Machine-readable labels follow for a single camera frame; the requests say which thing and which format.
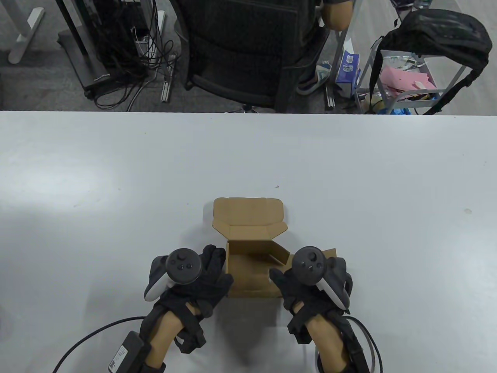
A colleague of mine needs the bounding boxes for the person's right hand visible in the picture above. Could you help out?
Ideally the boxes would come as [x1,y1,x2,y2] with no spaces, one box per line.
[269,267,353,325]

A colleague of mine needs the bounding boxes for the person's left hand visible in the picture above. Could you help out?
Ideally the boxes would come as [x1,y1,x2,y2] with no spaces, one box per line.
[157,244,234,320]

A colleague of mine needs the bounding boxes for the brown cardboard box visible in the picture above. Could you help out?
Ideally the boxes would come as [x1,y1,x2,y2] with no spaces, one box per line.
[211,197,337,298]

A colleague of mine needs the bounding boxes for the person's right forearm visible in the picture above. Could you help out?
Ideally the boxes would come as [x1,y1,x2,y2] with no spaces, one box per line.
[309,314,350,368]

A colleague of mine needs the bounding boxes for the person's left forearm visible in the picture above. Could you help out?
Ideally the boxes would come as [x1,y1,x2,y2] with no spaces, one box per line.
[147,304,188,368]

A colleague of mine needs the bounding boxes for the right glove-mounted controller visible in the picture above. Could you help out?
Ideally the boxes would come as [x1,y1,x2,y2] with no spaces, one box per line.
[291,246,351,310]

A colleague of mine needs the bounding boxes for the glove-mounted controller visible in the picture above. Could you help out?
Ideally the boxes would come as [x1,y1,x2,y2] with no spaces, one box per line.
[144,249,203,302]
[291,246,351,310]

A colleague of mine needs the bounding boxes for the left glove-mounted controller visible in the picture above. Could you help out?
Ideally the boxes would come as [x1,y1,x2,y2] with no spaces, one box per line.
[144,249,203,302]

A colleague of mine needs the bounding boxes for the silver metal rails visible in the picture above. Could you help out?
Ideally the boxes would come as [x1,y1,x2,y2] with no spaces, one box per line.
[161,54,174,104]

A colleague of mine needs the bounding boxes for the grey metal cart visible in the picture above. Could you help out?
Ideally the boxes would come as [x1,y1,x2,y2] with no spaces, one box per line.
[355,49,469,115]

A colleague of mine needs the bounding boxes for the blue and white carton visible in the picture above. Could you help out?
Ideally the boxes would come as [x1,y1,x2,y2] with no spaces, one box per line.
[334,50,360,98]

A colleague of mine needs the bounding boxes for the black office chair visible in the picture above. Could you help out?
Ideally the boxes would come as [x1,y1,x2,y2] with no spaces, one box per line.
[174,0,331,113]

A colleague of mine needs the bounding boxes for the pink paper sheets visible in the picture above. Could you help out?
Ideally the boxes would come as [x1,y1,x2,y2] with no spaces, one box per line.
[379,65,438,98]

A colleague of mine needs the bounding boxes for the grey metal stand base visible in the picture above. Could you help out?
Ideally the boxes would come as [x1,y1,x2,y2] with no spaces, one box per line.
[56,0,108,98]

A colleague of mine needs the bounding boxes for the black backpack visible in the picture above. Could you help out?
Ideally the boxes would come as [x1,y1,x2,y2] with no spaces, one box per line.
[368,9,493,115]

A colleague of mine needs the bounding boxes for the white desk foot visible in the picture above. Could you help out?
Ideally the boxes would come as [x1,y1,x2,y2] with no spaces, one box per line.
[7,0,46,65]

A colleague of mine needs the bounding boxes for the black right wrist strap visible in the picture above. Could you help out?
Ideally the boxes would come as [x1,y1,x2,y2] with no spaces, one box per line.
[337,311,370,373]

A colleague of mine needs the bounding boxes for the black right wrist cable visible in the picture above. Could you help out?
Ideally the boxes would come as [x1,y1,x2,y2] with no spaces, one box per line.
[342,316,384,373]

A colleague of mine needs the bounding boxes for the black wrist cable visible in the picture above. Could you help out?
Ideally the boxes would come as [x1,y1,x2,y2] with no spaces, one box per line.
[342,316,384,373]
[52,317,145,373]

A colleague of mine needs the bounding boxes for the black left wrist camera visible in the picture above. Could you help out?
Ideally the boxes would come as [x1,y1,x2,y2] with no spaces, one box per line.
[108,331,153,373]

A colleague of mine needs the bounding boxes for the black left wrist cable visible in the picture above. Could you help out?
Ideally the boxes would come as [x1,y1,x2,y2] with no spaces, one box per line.
[52,317,145,373]

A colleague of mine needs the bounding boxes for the tangle of black cables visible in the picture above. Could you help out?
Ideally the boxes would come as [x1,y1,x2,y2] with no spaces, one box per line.
[90,0,180,111]

